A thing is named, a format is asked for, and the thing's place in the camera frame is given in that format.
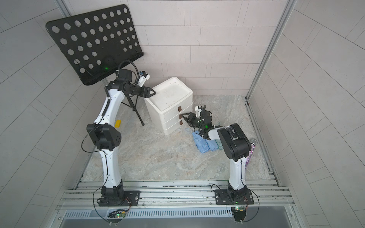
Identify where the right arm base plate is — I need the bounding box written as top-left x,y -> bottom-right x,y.
214,189 -> 254,205

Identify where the purple glitter bottle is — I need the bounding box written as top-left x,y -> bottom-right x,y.
245,138 -> 258,169

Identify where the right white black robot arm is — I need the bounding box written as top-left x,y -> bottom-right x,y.
180,106 -> 252,200

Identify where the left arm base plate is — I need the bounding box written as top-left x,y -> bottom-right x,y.
97,191 -> 141,207

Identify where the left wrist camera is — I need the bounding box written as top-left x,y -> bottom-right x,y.
137,71 -> 150,87

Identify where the yellow small block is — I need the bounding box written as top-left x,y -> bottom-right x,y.
115,120 -> 121,128

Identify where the white three-drawer cabinet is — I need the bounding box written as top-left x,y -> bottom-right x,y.
145,77 -> 193,135

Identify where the right circuit board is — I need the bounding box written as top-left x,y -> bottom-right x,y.
231,207 -> 247,223

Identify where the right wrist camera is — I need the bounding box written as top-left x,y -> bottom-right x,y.
195,105 -> 206,117

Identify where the black perforated music stand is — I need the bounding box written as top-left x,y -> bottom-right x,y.
45,4 -> 145,126

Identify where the aluminium mounting rail frame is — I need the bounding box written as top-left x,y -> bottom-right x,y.
49,173 -> 304,228

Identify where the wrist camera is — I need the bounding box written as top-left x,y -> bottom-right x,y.
195,105 -> 206,117
137,71 -> 150,87

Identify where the left circuit board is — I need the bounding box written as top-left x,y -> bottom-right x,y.
107,210 -> 128,224

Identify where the blue umbrella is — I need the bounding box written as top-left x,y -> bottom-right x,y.
205,139 -> 219,151
192,132 -> 210,154

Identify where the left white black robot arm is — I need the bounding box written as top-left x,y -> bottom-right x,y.
86,81 -> 156,200

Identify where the green folded umbrella left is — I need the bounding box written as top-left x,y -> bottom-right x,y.
215,140 -> 223,150

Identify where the circuit board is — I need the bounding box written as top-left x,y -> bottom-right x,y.
107,210 -> 128,224
231,207 -> 247,223

